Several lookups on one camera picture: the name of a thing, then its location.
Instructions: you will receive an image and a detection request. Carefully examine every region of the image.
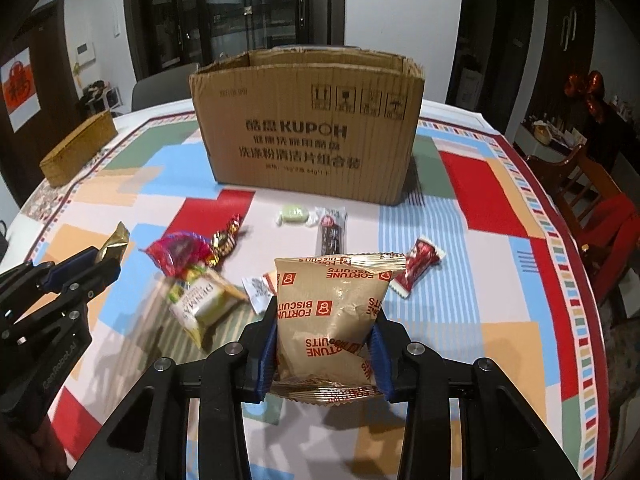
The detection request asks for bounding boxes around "white wall intercom panel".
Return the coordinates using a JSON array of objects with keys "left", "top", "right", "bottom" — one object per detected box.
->
[{"left": 75, "top": 41, "right": 96, "bottom": 67}]

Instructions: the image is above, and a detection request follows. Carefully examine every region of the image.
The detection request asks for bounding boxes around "tan fortune biscuits bag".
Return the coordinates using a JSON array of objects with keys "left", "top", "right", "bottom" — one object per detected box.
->
[{"left": 271, "top": 252, "right": 406, "bottom": 405}]

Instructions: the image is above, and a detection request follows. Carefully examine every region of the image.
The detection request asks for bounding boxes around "red foil balloon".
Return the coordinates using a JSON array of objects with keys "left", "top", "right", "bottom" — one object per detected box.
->
[{"left": 564, "top": 70, "right": 605, "bottom": 122}]

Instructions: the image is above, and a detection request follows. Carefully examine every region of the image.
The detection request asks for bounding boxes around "gold red wrapped candy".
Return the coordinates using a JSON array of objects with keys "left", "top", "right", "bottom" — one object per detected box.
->
[{"left": 210, "top": 214, "right": 243, "bottom": 260}]

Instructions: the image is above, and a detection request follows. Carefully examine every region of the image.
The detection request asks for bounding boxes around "clear yellow pastry packet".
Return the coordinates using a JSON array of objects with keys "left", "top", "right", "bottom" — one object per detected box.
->
[{"left": 242, "top": 271, "right": 277, "bottom": 315}]

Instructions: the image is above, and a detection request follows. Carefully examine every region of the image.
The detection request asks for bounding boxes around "red wooden chair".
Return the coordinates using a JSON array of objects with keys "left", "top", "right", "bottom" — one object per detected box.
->
[{"left": 526, "top": 144, "right": 639, "bottom": 304}]

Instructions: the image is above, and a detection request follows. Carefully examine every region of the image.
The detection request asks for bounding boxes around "glass sliding door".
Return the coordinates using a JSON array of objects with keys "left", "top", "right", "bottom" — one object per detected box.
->
[{"left": 124, "top": 0, "right": 345, "bottom": 79}]

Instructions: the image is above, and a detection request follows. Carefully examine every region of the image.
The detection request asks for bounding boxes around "white shoe rack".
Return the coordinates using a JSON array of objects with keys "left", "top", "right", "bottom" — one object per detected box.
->
[{"left": 79, "top": 79, "right": 122, "bottom": 118}]

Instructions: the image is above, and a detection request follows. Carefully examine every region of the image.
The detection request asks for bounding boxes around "dark chocolate bar wrapper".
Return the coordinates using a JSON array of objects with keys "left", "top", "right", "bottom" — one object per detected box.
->
[{"left": 312, "top": 207, "right": 346, "bottom": 256}]

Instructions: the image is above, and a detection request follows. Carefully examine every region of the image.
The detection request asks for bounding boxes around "brown cardboard box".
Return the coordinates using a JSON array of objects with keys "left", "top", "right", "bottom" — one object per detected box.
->
[{"left": 189, "top": 47, "right": 425, "bottom": 205}]

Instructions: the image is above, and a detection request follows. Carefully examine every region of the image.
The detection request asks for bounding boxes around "pale green wrapped candy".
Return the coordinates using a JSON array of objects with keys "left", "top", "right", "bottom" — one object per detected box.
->
[{"left": 276, "top": 204, "right": 310, "bottom": 226}]

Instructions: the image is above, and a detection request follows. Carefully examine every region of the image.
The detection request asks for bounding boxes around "colourful patchwork tablecloth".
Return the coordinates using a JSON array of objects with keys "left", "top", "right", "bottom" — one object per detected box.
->
[{"left": 2, "top": 103, "right": 610, "bottom": 479}]

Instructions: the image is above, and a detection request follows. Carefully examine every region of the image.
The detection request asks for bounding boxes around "red fu door poster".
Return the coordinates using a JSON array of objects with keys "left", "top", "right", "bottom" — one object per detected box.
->
[{"left": 1, "top": 48, "right": 41, "bottom": 132}]

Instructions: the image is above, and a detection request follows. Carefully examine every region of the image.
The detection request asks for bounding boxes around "grey chair left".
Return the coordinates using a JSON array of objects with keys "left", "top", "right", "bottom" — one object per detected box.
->
[{"left": 131, "top": 63, "right": 200, "bottom": 112}]

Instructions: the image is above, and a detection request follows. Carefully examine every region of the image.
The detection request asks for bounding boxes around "woven straw tissue box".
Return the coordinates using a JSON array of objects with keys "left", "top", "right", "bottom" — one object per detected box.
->
[{"left": 40, "top": 110, "right": 117, "bottom": 188}]

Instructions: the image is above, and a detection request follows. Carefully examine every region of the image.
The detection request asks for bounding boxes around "white low side cabinet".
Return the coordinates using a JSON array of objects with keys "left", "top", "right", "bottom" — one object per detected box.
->
[{"left": 513, "top": 122, "right": 578, "bottom": 162}]

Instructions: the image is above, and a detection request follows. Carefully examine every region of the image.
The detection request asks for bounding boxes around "gold foil snack packet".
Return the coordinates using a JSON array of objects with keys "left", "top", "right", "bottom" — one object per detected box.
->
[{"left": 96, "top": 222, "right": 130, "bottom": 262}]

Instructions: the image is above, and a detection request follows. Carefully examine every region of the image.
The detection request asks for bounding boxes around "green white snack packet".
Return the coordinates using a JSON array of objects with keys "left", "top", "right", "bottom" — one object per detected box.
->
[{"left": 168, "top": 264, "right": 248, "bottom": 350}]

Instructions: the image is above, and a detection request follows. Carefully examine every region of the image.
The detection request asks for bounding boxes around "pink red candy bag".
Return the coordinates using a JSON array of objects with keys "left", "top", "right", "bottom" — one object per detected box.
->
[{"left": 143, "top": 231, "right": 220, "bottom": 278}]

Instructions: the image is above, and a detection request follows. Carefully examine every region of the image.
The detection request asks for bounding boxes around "red white candy packet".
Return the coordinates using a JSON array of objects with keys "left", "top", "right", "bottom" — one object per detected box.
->
[{"left": 390, "top": 236, "right": 446, "bottom": 299}]

